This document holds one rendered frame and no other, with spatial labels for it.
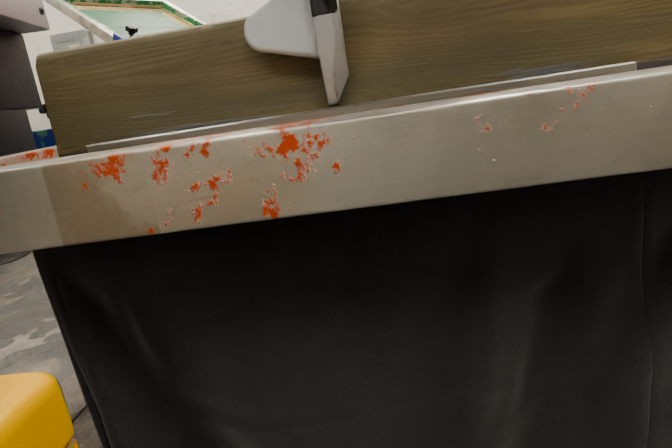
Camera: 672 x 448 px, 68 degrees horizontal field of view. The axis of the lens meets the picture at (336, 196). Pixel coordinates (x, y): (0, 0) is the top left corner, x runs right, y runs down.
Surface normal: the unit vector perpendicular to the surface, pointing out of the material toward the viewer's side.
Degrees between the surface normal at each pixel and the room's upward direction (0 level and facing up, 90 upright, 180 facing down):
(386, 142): 90
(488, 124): 90
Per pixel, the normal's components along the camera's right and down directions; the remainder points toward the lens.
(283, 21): -0.10, 0.13
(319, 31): -0.04, 0.45
